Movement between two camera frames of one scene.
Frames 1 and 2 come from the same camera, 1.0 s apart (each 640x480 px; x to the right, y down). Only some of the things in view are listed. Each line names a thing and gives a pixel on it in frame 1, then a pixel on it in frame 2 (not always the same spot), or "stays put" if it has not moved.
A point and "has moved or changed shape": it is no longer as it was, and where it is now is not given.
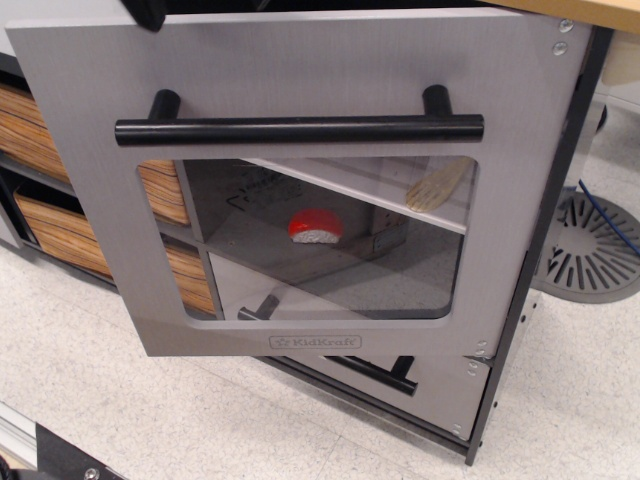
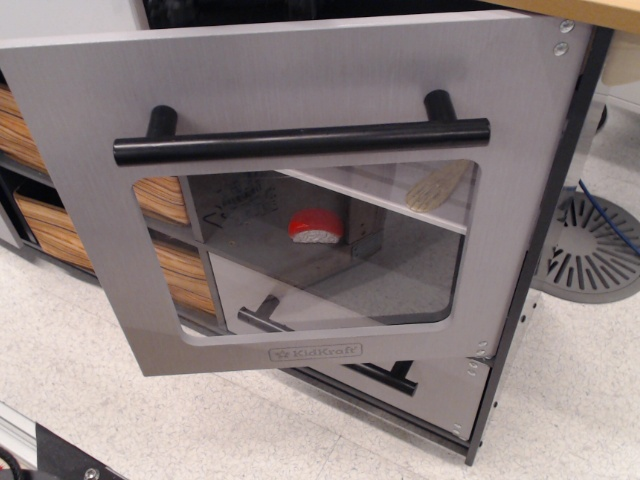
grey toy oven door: x=313 y=249 has moved or changed shape
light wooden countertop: x=619 y=14 stays put
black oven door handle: x=165 y=126 has moved or changed shape
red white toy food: x=316 y=226 stays put
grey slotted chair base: x=585 y=259 stays put
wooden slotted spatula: x=431 y=190 stays put
